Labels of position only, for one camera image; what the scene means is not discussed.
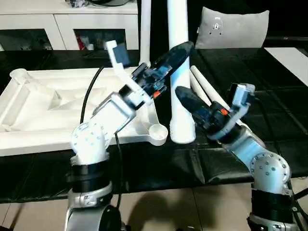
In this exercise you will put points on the white plastic table leg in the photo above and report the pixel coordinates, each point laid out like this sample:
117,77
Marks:
199,89
179,24
145,36
207,84

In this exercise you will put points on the white plastic table top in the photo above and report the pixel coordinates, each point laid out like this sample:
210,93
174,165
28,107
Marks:
48,96

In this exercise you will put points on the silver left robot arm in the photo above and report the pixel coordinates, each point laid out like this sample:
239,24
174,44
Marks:
96,134

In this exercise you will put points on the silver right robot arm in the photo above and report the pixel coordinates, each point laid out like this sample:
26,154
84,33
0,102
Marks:
264,166

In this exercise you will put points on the tall black cabinet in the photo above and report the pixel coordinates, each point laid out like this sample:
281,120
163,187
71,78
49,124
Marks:
158,24

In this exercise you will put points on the black work mat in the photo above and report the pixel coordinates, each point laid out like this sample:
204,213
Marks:
264,96

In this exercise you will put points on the grey cushion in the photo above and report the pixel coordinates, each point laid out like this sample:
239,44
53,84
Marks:
235,29

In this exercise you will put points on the small white cup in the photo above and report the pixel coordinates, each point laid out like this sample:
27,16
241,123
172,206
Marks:
90,47

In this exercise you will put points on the round grey appliance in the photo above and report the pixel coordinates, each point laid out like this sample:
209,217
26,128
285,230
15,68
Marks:
108,2

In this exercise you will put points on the red box in cabinet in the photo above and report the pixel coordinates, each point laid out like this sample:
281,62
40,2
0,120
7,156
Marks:
81,42

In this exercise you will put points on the white flat board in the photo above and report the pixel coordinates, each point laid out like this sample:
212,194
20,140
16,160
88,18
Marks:
288,62

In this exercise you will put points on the white cabinet with glass doors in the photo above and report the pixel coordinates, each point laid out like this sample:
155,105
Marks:
60,19

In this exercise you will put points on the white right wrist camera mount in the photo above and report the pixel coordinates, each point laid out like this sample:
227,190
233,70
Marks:
240,98

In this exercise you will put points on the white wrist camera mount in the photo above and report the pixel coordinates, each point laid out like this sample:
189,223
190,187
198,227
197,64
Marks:
240,98
118,62

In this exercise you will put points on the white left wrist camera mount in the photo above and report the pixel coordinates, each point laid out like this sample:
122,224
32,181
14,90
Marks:
118,62

